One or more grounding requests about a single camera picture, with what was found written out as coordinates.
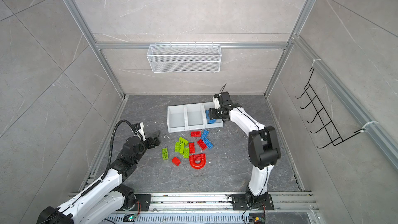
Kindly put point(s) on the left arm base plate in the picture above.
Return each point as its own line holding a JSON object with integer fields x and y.
{"x": 137, "y": 202}

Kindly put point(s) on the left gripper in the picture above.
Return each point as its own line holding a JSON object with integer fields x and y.
{"x": 152, "y": 144}

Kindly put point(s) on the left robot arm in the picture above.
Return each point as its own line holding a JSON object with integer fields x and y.
{"x": 107, "y": 193}

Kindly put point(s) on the red lego brick angled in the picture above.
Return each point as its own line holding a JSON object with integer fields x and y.
{"x": 202, "y": 144}

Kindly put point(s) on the red lego brick top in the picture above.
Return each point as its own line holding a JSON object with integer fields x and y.
{"x": 195, "y": 134}

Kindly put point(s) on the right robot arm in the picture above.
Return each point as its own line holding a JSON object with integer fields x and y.
{"x": 263, "y": 145}

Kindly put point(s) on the white wire mesh basket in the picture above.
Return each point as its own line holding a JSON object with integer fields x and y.
{"x": 184, "y": 58}

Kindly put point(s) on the white three-compartment bin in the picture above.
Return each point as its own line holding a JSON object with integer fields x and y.
{"x": 190, "y": 117}

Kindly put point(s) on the red arch lego piece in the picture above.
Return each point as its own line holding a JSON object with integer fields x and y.
{"x": 197, "y": 161}

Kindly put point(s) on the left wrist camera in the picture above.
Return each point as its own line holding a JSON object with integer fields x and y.
{"x": 138, "y": 130}

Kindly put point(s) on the green lego brick cluster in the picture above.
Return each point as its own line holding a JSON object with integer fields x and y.
{"x": 182, "y": 147}

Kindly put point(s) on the aluminium rail frame front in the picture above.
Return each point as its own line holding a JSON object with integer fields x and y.
{"x": 214, "y": 202}

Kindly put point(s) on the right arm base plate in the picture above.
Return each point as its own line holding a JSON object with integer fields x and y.
{"x": 241, "y": 202}

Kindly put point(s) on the red lego brick middle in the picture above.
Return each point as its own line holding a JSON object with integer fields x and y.
{"x": 191, "y": 148}

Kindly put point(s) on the red small lego brick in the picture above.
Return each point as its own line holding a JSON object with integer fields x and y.
{"x": 176, "y": 161}

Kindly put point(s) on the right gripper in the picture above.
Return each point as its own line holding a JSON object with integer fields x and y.
{"x": 212, "y": 113}

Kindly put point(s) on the black wire hook rack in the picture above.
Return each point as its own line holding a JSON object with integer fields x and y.
{"x": 321, "y": 114}

